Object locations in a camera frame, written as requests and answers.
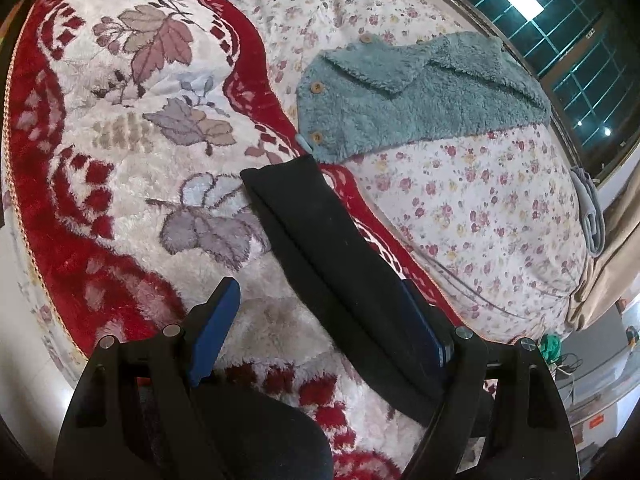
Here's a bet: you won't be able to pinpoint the window with green grille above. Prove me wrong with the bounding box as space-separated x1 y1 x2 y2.
468 0 639 169

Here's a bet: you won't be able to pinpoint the red white floral blanket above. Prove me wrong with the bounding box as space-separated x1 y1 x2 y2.
2 0 446 479

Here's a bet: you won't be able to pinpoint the black pants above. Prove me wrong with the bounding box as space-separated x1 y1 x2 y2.
241 156 454 426

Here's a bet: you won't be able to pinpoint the floral quilted bedspread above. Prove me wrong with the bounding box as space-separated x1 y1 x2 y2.
234 0 588 342

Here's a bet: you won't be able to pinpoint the green object beside bed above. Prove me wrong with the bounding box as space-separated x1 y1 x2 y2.
538 334 562 365

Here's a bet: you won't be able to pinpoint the beige curtain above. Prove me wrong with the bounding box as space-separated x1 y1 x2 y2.
566 165 640 330

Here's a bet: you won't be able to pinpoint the teal fleece jacket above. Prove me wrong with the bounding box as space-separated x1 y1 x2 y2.
296 32 551 164

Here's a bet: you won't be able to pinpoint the grey folded cloth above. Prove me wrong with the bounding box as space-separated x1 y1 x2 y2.
570 166 606 258

